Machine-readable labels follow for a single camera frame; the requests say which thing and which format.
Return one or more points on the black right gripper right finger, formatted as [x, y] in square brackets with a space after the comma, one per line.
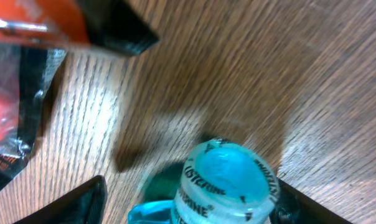
[293, 207]

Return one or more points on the blue mouthwash bottle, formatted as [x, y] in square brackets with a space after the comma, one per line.
[221, 182]

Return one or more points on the black red snack wrapper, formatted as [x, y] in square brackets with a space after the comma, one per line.
[35, 37]

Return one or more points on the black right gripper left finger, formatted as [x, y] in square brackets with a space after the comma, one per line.
[83, 205]

